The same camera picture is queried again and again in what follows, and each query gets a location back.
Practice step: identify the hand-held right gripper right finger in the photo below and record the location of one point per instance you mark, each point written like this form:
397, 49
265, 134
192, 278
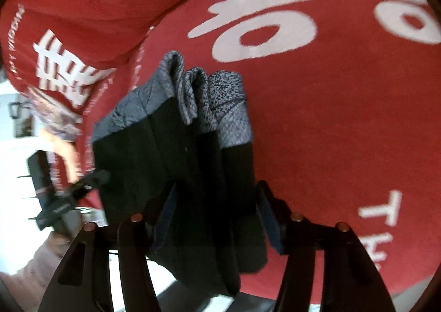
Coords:
272, 222

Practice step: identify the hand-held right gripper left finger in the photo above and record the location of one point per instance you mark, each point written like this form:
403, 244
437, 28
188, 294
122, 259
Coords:
162, 222

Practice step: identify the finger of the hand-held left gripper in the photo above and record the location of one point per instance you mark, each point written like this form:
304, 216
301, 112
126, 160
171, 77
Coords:
91, 182

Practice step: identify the black and grey pants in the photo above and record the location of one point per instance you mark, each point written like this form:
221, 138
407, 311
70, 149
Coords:
193, 167

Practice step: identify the person's left forearm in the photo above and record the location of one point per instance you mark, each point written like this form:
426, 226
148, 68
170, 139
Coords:
31, 263

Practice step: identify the floral patterned cloth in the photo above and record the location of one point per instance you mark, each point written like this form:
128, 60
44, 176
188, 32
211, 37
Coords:
57, 115

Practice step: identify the red printed blanket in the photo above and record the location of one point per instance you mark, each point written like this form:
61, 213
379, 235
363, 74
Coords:
327, 108

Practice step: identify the black wall hook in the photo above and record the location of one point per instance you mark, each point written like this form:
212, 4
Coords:
14, 111

